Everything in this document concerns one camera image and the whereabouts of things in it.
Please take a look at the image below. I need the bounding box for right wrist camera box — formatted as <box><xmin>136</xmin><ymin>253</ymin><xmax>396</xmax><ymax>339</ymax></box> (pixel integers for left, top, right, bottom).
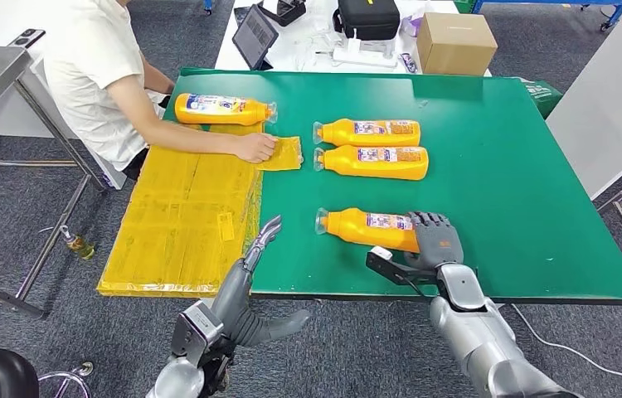
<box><xmin>366</xmin><ymin>245</ymin><xmax>444</xmax><ymax>288</ymax></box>

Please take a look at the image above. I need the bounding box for dark tablet on stand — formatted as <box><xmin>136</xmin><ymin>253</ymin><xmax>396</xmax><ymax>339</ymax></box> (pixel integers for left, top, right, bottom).
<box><xmin>232</xmin><ymin>4</ymin><xmax>280</xmax><ymax>71</ymax></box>

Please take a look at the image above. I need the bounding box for black device box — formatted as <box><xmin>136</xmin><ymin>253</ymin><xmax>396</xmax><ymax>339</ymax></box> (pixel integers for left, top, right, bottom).
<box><xmin>258</xmin><ymin>0</ymin><xmax>308</xmax><ymax>27</ymax></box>

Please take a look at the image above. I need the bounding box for yellow taped cardboard sheet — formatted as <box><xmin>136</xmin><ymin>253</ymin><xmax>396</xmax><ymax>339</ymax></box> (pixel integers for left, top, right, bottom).
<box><xmin>96</xmin><ymin>121</ymin><xmax>304</xmax><ymax>299</ymax></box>

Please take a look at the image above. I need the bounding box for person's right hand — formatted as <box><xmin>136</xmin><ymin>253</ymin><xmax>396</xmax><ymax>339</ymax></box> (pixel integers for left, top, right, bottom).
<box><xmin>232</xmin><ymin>132</ymin><xmax>279</xmax><ymax>165</ymax></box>

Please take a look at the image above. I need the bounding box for orange detergent bottle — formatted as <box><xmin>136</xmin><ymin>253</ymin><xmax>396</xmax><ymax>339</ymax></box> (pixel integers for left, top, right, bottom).
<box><xmin>312</xmin><ymin>118</ymin><xmax>422</xmax><ymax>148</ymax></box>
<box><xmin>314</xmin><ymin>207</ymin><xmax>422</xmax><ymax>255</ymax></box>
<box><xmin>173</xmin><ymin>92</ymin><xmax>279</xmax><ymax>127</ymax></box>
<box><xmin>313</xmin><ymin>144</ymin><xmax>430</xmax><ymax>182</ymax></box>

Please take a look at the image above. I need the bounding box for black carry case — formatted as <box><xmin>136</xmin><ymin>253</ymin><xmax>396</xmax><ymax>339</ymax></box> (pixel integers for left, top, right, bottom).
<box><xmin>333</xmin><ymin>0</ymin><xmax>401</xmax><ymax>41</ymax></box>

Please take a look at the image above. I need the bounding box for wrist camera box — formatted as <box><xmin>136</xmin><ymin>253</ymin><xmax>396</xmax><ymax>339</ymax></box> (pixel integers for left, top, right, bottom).
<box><xmin>366</xmin><ymin>245</ymin><xmax>444</xmax><ymax>288</ymax></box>
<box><xmin>170</xmin><ymin>300</ymin><xmax>224</xmax><ymax>366</ymax></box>

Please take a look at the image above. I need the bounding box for person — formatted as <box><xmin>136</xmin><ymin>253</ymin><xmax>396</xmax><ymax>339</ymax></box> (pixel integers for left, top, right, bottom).
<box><xmin>42</xmin><ymin>0</ymin><xmax>279</xmax><ymax>182</ymax></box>

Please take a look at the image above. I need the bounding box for blue metal cart frame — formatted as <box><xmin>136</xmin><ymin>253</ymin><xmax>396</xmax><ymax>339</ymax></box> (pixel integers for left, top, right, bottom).
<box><xmin>470</xmin><ymin>0</ymin><xmax>622</xmax><ymax>32</ymax></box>

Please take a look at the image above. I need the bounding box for small yellow-green bottle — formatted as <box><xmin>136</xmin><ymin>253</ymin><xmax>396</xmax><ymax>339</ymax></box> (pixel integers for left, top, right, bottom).
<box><xmin>59</xmin><ymin>225</ymin><xmax>96</xmax><ymax>261</ymax></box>

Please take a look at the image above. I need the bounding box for white power strip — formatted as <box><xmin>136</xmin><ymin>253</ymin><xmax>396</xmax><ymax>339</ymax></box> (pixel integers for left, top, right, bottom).
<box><xmin>333</xmin><ymin>28</ymin><xmax>398</xmax><ymax>69</ymax></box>

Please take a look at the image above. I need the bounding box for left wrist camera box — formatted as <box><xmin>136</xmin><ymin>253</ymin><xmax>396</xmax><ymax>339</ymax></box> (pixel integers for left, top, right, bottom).
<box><xmin>170</xmin><ymin>300</ymin><xmax>224</xmax><ymax>366</ymax></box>

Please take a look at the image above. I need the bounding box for pale plastic bag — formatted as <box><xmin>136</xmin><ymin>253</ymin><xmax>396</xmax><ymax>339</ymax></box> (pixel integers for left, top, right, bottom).
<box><xmin>400</xmin><ymin>9</ymin><xmax>427</xmax><ymax>36</ymax></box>

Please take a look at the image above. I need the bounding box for chrome stool footrest ring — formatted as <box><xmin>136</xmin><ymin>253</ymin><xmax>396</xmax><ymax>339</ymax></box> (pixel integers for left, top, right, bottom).
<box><xmin>38</xmin><ymin>361</ymin><xmax>94</xmax><ymax>398</ymax></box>

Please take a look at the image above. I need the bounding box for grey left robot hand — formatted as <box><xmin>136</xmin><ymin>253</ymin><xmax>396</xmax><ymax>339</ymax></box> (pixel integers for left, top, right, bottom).
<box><xmin>209</xmin><ymin>215</ymin><xmax>312</xmax><ymax>348</ymax></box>

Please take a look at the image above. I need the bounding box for white floor cable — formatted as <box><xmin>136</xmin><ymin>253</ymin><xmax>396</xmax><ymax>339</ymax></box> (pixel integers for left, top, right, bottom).
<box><xmin>511</xmin><ymin>303</ymin><xmax>622</xmax><ymax>394</ymax></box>

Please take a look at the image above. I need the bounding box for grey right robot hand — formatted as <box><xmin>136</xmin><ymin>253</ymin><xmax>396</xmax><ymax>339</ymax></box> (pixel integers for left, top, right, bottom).
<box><xmin>403</xmin><ymin>211</ymin><xmax>464</xmax><ymax>270</ymax></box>

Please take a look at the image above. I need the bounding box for white table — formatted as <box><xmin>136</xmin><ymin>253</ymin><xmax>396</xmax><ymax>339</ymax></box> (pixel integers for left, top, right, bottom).
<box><xmin>214</xmin><ymin>0</ymin><xmax>493</xmax><ymax>77</ymax></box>

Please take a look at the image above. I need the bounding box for white chair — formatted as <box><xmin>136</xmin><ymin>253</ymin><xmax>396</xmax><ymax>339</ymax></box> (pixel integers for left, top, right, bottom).
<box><xmin>99</xmin><ymin>164</ymin><xmax>128</xmax><ymax>191</ymax></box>

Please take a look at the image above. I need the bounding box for green bag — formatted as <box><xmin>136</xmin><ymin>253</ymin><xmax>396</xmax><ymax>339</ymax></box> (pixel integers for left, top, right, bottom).
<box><xmin>515</xmin><ymin>76</ymin><xmax>564</xmax><ymax>119</ymax></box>

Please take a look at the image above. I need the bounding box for brown cardboard box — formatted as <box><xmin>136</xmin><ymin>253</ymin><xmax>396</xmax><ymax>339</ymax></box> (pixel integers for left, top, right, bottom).
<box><xmin>416</xmin><ymin>12</ymin><xmax>499</xmax><ymax>77</ymax></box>

